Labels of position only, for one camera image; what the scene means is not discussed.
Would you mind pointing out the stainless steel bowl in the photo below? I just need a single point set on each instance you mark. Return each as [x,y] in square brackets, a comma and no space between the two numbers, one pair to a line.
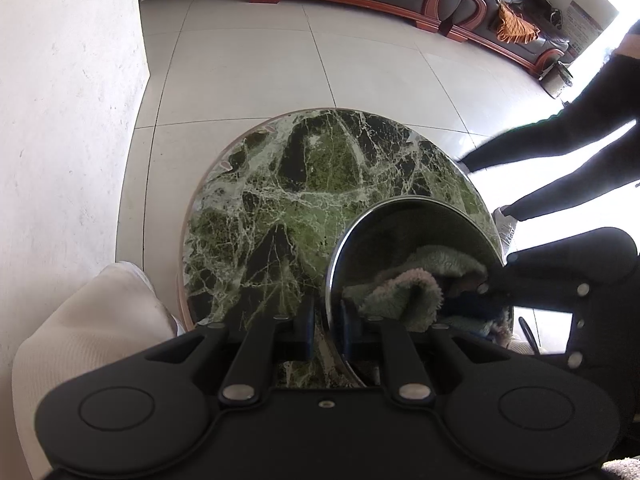
[400,230]

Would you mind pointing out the person's leg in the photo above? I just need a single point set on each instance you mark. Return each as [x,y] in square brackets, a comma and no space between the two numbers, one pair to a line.
[90,330]
[590,180]
[575,120]

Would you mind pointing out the orange fringed throw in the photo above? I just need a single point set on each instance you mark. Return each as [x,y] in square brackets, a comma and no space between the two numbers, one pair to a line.
[517,27]

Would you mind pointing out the person's left leg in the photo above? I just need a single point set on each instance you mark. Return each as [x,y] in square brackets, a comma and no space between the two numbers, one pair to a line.
[90,330]

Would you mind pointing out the pink and green cleaning cloth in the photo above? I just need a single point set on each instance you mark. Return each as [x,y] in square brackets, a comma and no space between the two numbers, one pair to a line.
[410,295]

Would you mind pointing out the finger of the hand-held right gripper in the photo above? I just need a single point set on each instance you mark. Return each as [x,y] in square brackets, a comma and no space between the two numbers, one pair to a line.
[535,290]

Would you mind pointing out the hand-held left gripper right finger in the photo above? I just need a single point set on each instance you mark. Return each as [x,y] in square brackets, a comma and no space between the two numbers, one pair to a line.
[350,332]

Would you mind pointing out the green marble top stool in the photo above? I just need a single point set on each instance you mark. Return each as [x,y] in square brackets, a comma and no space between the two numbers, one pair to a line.
[280,200]

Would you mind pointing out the wall poster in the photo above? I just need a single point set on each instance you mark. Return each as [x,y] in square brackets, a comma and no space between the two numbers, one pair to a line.
[585,22]

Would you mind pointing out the small grey bin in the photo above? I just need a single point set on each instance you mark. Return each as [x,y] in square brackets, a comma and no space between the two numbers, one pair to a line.
[555,82]

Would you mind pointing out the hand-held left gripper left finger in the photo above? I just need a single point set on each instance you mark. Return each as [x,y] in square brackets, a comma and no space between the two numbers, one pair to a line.
[307,330]

